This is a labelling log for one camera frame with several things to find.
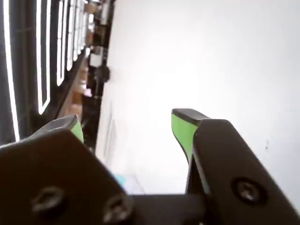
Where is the rectangular LED ceiling light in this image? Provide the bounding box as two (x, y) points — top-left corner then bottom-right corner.
(56, 0), (69, 87)
(36, 0), (52, 116)

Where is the teal dome-lid desktop bin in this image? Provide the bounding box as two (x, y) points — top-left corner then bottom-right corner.
(110, 173), (145, 195)

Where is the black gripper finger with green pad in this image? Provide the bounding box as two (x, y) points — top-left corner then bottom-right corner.
(0, 114), (139, 225)
(171, 108), (300, 225)

